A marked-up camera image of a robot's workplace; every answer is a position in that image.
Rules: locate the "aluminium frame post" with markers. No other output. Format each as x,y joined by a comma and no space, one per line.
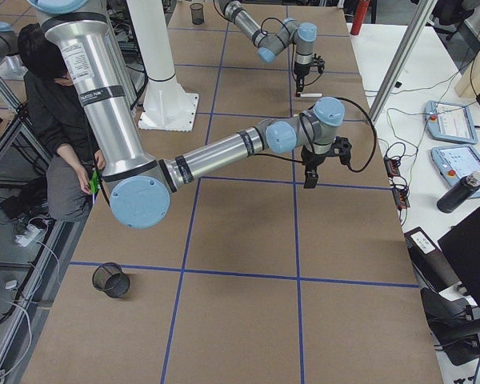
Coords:
405,47

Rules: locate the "left black mesh pen cup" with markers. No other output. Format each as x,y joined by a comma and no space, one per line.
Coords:
197,13

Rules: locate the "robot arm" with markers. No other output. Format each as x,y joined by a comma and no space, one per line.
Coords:
299,36
141,185

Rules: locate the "right black mesh pen cup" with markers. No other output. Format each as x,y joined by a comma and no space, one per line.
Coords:
110,279

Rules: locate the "white power strip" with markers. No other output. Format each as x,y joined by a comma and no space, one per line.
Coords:
31,233

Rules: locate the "seated person in black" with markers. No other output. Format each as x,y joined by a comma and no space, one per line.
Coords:
60,124

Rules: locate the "black monitor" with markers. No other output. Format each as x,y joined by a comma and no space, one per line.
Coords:
461,247

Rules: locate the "red white marker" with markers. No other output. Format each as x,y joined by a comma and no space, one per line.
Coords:
308,95

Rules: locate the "red fire extinguisher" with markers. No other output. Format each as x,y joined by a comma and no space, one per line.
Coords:
359,16

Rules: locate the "black mesh pen cup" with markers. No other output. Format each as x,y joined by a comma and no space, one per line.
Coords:
110,279
197,13

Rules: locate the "far teach pendant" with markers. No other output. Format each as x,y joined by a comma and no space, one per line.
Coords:
450,122

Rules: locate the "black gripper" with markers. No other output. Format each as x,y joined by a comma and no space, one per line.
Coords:
314,158
300,73

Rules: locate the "white central pedestal column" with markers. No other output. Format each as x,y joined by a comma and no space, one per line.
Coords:
166,105

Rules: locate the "black water bottle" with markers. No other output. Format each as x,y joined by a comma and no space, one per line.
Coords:
461,191

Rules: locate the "near teach pendant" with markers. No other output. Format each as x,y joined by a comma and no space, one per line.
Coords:
456,161

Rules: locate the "teach pendant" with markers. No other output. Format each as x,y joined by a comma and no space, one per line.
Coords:
456,161
450,122

